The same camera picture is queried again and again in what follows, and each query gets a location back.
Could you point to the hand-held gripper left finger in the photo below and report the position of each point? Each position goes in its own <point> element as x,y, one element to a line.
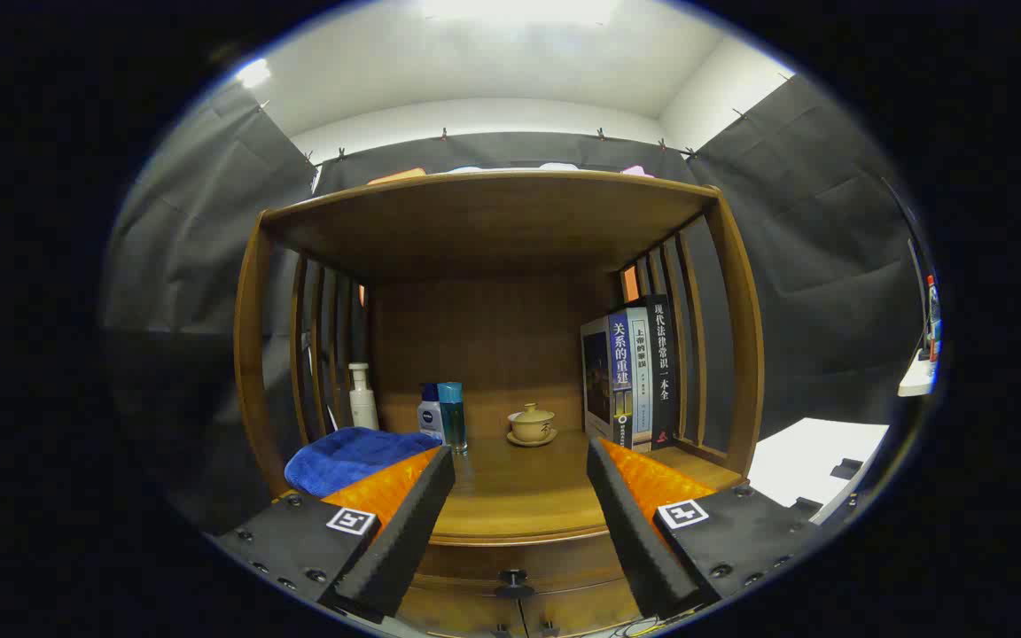
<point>404,532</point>

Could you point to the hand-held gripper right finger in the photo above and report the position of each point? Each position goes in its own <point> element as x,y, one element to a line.
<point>635,532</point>

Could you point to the wooden drawer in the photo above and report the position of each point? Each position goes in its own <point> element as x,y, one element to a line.
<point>475,576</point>

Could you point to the wooden cabinet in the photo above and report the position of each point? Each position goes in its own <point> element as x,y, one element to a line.
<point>493,230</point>

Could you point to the blue towel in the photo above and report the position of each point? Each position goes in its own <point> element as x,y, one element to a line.
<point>342,456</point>

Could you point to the white bottle with blue cap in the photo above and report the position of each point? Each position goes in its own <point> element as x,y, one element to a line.
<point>428,418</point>

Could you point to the teal transparent bottle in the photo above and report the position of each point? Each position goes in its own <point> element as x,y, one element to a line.
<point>453,421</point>

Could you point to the white pump bottle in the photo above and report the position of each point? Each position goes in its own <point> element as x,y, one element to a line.
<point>362,403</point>

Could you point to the beige saucer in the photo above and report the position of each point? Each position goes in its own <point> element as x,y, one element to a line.
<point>528,442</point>

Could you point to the beige lidded tea cup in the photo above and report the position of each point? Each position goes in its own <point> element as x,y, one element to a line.
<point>531,424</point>

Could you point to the book with pale spine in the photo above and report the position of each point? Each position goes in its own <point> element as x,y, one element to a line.
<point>642,372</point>

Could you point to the book with black spine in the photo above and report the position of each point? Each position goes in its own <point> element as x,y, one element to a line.
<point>663,363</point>

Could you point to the white box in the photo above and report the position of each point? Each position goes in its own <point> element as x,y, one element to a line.
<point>807,456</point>

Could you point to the black backdrop cloth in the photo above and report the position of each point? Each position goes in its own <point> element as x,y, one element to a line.
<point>821,283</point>

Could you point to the white side shelf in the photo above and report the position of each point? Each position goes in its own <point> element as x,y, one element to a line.
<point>918,377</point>

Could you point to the red capped bottle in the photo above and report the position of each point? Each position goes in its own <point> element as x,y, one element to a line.
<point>933,315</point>

